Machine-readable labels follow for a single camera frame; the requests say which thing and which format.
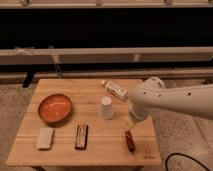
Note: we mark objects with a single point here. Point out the white paper cup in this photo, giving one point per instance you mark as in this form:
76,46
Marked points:
106,109

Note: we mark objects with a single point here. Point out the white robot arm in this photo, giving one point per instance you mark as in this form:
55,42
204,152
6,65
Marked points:
152,94

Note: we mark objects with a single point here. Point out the white sponge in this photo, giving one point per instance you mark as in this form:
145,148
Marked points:
44,139

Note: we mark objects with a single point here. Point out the dark chocolate bar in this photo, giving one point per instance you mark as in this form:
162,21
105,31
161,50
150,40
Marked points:
81,137

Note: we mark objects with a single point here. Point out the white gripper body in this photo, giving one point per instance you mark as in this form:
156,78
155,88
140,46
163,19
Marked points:
132,120

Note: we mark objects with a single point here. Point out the orange bowl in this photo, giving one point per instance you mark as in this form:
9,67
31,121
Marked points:
55,108

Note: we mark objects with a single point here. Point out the wooden table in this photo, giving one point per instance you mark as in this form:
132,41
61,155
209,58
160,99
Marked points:
106,142

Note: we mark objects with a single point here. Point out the grey metal rail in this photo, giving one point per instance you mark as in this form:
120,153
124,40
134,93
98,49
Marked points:
27,56

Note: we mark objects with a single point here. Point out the white plastic bottle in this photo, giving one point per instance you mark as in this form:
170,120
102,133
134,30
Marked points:
115,89

